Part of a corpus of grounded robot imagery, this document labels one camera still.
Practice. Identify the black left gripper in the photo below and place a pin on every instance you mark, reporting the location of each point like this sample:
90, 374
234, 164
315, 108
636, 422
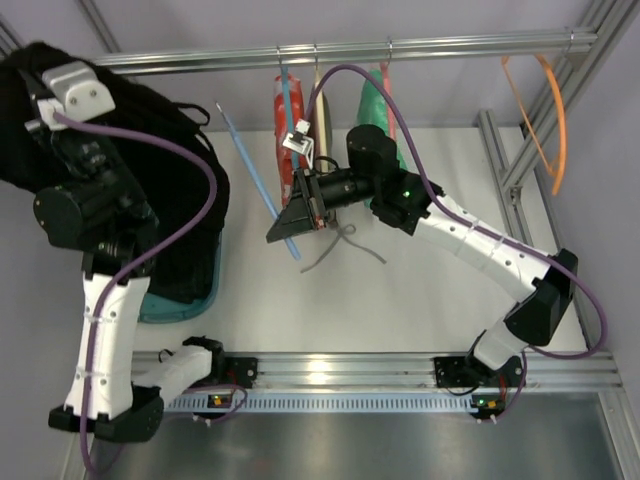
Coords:
38, 93

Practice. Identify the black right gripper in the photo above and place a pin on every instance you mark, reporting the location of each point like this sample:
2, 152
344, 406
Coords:
312, 201

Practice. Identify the black trousers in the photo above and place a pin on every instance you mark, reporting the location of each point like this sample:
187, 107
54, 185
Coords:
175, 188

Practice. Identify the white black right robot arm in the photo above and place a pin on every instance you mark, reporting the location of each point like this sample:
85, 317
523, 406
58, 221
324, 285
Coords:
538, 282

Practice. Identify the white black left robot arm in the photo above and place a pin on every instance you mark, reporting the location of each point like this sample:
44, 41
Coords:
104, 214

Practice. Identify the cream hanger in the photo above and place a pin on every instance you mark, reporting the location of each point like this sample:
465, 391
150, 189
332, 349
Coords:
321, 123

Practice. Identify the grey brown trousers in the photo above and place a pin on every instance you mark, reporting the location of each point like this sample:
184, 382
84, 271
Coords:
322, 165

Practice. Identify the orange white patterned trousers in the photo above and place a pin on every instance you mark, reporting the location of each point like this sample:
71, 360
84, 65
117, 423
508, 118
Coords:
284, 157

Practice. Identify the green patterned trousers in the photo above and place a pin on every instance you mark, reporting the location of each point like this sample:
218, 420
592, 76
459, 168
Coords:
373, 108

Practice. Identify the teal blue hanger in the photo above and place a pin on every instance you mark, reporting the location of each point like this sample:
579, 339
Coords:
286, 91

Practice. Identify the teal plastic bin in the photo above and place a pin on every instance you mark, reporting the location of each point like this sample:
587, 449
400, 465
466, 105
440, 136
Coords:
194, 299

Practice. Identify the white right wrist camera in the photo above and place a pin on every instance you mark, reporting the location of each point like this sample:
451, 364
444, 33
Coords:
299, 141

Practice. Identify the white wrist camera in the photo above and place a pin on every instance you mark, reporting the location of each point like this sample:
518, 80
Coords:
77, 94
299, 141

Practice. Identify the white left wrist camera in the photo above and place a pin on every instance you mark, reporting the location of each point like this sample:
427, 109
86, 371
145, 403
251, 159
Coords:
77, 94

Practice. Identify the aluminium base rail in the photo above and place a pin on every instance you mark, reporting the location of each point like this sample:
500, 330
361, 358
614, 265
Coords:
405, 382

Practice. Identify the aluminium hanging rail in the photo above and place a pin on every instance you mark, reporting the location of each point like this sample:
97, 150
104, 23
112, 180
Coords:
571, 40

